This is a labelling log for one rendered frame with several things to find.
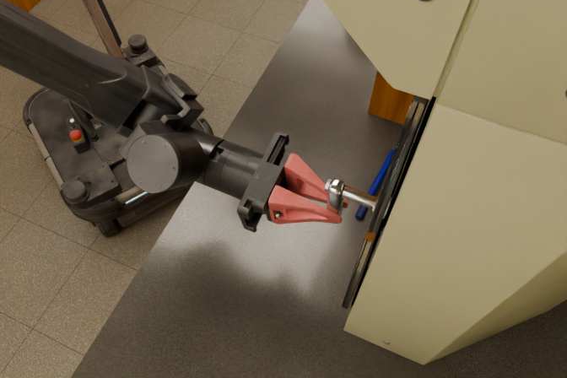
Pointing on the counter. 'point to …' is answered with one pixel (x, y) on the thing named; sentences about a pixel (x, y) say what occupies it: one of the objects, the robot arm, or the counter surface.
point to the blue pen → (375, 184)
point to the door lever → (336, 191)
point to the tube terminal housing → (483, 180)
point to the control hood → (402, 8)
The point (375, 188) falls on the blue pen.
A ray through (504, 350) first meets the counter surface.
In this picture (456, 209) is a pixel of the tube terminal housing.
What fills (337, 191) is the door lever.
